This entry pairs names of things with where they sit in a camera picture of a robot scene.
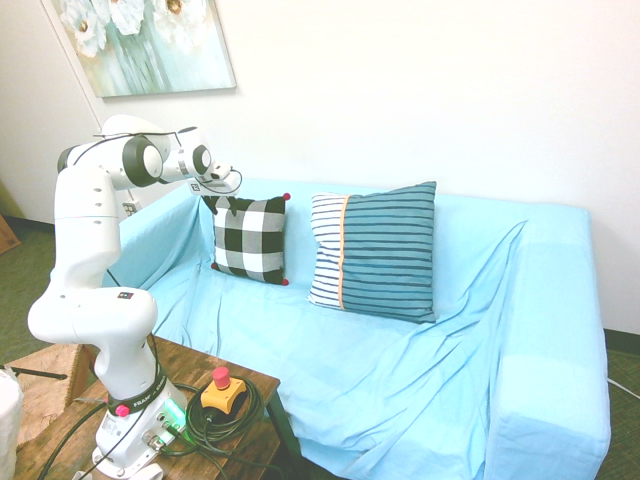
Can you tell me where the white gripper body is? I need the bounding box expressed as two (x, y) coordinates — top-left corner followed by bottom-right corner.
(188, 176), (242, 198)

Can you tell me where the black white checked pillow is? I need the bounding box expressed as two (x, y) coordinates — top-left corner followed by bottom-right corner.
(209, 192), (292, 288)

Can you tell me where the blue white striped pillow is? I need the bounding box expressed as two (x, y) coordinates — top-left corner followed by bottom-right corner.
(306, 180), (438, 326)

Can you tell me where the flower painting on canvas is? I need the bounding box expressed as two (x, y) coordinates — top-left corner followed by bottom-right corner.
(40, 0), (238, 99)

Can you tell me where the yellow emergency stop button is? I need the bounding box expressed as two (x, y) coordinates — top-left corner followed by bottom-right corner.
(199, 366), (249, 416)

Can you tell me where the brown wooden board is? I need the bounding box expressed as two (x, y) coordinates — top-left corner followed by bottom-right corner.
(0, 212), (23, 256)

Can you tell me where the black tripod leg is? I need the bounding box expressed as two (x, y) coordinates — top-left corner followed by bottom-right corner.
(4, 365), (69, 382)

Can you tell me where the sofa with light blue cover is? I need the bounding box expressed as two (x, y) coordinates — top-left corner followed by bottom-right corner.
(102, 178), (614, 480)

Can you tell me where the rustic brown wooden table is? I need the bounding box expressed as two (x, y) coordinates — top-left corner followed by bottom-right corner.
(14, 334), (304, 480)

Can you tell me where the thin black cable along arm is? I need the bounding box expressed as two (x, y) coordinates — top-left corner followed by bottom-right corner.
(74, 129), (244, 197)

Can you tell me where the coiled black cable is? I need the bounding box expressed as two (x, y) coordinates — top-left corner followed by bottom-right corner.
(185, 374), (269, 457)

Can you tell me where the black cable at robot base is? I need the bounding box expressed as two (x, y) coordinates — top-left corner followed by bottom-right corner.
(163, 424), (284, 475)

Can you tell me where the grey cable at robot base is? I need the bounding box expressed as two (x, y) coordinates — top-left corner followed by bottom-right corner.
(73, 399), (112, 479)

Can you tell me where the white cable on floor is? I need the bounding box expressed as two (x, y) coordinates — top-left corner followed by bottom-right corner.
(606, 377), (640, 402)

